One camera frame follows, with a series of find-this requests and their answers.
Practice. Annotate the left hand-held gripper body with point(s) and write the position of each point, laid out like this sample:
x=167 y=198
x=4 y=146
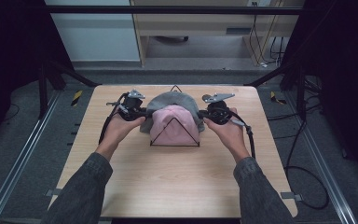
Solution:
x=130 y=109

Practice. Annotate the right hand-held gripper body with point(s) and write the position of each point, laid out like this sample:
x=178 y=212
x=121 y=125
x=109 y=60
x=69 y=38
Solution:
x=219 y=113

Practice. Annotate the pink beanie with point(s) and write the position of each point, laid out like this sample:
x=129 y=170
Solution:
x=174 y=124

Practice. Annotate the grey beanie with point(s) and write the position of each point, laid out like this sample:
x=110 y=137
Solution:
x=174 y=98

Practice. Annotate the person's right hand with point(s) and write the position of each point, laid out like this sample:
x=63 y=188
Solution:
x=231 y=135

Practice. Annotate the person's left hand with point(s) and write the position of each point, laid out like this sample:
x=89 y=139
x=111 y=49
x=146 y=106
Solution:
x=116 y=132

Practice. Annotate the yellow black striped tape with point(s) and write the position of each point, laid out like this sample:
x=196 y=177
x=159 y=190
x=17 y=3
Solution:
x=77 y=97
x=275 y=98

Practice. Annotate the white cabinet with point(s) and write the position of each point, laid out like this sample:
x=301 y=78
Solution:
x=96 y=37

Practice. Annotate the black metal stand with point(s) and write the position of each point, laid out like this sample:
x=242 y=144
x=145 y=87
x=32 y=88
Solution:
x=43 y=93
x=300 y=93

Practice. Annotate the light wooden desk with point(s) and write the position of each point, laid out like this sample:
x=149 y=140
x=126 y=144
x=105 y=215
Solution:
x=192 y=23

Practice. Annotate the black curtain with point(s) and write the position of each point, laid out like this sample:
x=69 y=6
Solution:
x=345 y=62
x=9 y=46

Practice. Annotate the black horizontal frame bar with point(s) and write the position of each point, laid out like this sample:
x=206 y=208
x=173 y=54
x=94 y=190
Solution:
x=167 y=10

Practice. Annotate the grey table bracket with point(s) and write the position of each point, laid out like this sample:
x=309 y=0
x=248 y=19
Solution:
x=292 y=196
x=53 y=192

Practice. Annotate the aluminium floor rail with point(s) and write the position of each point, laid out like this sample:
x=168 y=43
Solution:
x=323 y=168
x=18 y=168

